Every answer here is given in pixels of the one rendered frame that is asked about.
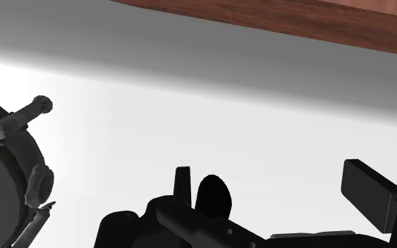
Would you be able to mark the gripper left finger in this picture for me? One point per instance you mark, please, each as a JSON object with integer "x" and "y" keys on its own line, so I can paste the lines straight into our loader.
{"x": 198, "y": 226}

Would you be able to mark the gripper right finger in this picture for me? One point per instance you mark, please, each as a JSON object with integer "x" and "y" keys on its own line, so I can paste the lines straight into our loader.
{"x": 370, "y": 194}

